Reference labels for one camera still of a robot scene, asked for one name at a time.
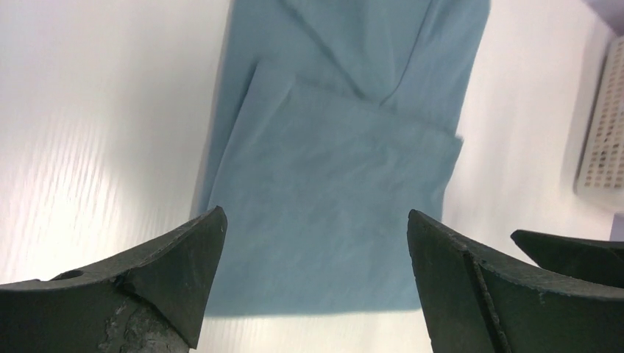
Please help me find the blue-grey t shirt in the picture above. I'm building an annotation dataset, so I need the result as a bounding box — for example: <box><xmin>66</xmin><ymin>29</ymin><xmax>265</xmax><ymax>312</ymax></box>
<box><xmin>201</xmin><ymin>1</ymin><xmax>490</xmax><ymax>317</ymax></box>

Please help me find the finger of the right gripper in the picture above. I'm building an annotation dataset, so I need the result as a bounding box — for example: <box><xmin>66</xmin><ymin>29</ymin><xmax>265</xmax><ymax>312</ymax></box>
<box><xmin>511</xmin><ymin>229</ymin><xmax>623</xmax><ymax>288</ymax></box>

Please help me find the white plastic laundry basket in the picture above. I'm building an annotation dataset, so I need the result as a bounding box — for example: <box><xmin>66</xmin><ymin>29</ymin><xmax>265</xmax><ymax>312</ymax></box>
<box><xmin>575</xmin><ymin>37</ymin><xmax>623</xmax><ymax>209</ymax></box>

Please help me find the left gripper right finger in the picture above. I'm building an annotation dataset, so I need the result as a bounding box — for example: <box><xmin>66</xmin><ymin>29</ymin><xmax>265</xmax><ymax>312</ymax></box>
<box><xmin>407</xmin><ymin>210</ymin><xmax>623</xmax><ymax>352</ymax></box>

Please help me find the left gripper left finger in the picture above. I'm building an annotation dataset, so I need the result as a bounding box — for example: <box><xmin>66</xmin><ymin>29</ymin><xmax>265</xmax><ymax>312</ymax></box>
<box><xmin>1</xmin><ymin>207</ymin><xmax>227</xmax><ymax>352</ymax></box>

